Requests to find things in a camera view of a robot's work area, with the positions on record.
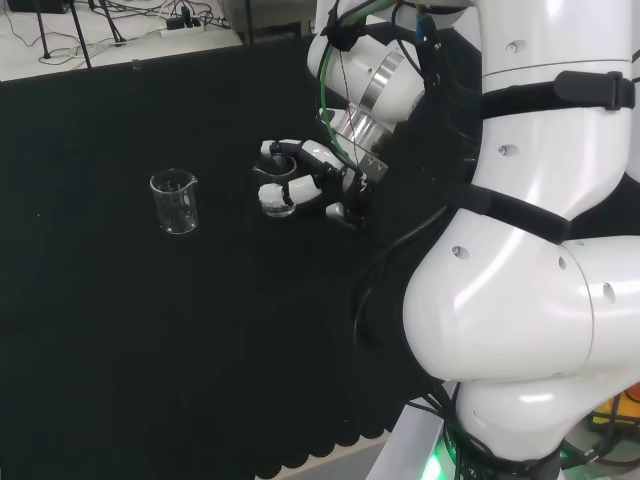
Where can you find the black box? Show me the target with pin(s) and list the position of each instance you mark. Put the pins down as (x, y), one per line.
(40, 5)

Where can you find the yellow stop button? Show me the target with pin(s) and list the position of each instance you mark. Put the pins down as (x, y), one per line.
(612, 410)

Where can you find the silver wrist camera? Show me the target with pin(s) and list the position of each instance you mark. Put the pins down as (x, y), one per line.
(336, 210)

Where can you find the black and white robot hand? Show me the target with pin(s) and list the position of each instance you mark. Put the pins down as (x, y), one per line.
(305, 187)

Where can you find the black table cloth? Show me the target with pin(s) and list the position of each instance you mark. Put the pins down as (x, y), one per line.
(150, 310)

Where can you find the clear glass beaker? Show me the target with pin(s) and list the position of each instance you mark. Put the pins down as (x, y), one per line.
(175, 222)
(280, 212)

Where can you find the black tripod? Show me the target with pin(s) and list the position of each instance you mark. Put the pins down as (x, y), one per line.
(82, 40)

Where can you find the white power strip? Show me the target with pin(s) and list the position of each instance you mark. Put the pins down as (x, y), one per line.
(182, 30)

